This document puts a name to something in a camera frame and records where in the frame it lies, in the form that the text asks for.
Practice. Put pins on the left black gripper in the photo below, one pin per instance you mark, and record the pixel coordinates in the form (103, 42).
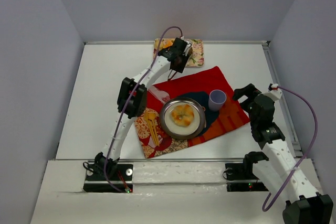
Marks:
(180, 63)

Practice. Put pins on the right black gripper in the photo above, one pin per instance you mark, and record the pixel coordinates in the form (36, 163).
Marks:
(250, 97)

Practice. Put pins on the orange topped bread bun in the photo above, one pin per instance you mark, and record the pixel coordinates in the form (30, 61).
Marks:
(165, 43)

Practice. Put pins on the ring shaped twisted bread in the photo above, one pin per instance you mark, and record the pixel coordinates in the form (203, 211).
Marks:
(183, 115)

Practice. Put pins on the metal tongs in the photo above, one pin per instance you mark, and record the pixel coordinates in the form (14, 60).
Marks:
(171, 75)

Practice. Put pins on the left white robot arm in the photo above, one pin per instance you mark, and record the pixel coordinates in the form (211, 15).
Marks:
(132, 100)

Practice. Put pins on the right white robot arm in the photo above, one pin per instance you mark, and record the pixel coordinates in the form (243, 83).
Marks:
(274, 164)

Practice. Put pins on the floral serving tray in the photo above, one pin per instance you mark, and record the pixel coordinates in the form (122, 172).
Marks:
(196, 53)

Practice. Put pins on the red patterned placemat cloth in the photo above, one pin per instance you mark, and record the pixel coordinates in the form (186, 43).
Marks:
(198, 87)

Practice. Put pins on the lilac plastic cup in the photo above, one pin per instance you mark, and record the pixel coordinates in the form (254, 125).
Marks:
(217, 98)

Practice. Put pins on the yellow plastic spoon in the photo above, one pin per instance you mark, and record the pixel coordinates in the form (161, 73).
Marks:
(152, 117)

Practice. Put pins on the yellow plastic fork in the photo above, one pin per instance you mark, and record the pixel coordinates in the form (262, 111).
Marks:
(149, 124)

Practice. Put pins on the steel plate white centre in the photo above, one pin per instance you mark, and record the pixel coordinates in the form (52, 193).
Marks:
(179, 132)

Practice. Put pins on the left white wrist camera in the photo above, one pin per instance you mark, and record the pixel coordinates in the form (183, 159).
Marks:
(189, 44)

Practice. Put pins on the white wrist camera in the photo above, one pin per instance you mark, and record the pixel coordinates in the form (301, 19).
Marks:
(274, 92)
(189, 44)

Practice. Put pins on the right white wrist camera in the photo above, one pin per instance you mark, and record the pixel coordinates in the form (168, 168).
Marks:
(274, 92)

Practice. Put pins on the aluminium right side rail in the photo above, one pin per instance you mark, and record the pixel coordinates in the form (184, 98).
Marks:
(282, 114)

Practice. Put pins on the aluminium rail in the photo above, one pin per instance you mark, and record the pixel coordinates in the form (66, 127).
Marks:
(282, 114)
(230, 160)

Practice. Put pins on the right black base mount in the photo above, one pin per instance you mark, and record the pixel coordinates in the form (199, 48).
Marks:
(238, 180)

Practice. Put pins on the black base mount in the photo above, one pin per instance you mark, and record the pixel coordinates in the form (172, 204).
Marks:
(95, 181)
(238, 180)

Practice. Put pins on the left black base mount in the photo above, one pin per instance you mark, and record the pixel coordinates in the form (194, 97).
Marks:
(95, 181)

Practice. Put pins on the aluminium front rail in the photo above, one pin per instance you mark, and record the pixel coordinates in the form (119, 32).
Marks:
(230, 160)

